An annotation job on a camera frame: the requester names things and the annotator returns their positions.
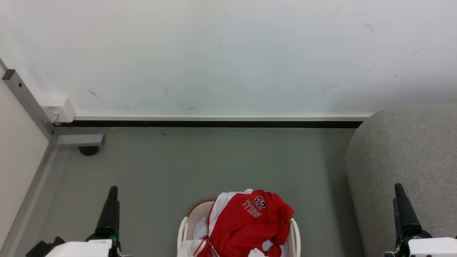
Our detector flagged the white baseboard cable duct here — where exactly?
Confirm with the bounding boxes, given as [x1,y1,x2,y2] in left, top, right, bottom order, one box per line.
[73,114,372,122]

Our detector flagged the white plastic laundry basket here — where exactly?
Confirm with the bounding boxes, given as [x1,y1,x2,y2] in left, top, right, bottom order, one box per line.
[177,198,301,257]

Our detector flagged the red jersey with number 23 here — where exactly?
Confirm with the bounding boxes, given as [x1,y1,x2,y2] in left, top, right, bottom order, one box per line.
[195,188,295,257]

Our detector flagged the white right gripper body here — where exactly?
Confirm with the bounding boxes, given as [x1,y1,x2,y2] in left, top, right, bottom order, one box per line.
[384,228,457,257]

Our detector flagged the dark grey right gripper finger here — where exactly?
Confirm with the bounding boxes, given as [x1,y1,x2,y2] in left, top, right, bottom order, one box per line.
[398,183,422,231]
[393,183,409,232]

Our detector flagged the beige partition panel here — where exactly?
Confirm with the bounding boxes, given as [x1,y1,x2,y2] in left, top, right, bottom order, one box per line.
[0,59,50,250]

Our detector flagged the grey fabric sofa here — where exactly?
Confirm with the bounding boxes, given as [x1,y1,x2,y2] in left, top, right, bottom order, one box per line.
[345,104,457,257]

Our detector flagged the white wall junction box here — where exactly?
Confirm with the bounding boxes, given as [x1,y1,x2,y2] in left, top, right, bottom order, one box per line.
[41,98,76,124]

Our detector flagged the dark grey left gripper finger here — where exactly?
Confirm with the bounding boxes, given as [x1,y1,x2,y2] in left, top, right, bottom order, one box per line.
[96,186,114,234]
[108,186,120,237]

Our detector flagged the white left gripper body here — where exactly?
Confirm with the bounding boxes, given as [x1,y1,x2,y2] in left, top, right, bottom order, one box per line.
[46,231,124,257]

